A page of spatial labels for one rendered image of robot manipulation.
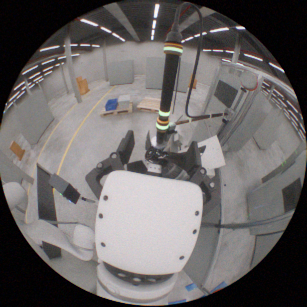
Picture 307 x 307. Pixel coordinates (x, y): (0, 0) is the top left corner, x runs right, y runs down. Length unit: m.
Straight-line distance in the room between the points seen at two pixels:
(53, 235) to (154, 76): 6.06
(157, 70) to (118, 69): 3.01
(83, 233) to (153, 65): 6.00
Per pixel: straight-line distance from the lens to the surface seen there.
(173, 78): 0.26
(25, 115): 6.14
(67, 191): 0.79
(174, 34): 0.27
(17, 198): 0.43
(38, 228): 0.50
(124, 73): 7.57
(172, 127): 0.36
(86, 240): 0.59
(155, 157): 0.61
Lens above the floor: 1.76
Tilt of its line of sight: 55 degrees down
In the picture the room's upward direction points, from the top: 5 degrees clockwise
